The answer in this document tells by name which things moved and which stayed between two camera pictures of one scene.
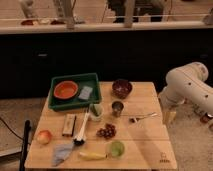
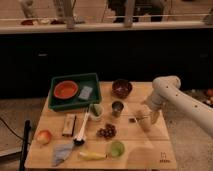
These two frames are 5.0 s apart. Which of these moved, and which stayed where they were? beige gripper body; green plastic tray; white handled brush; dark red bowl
Moved: beige gripper body
Stayed: white handled brush; dark red bowl; green plastic tray
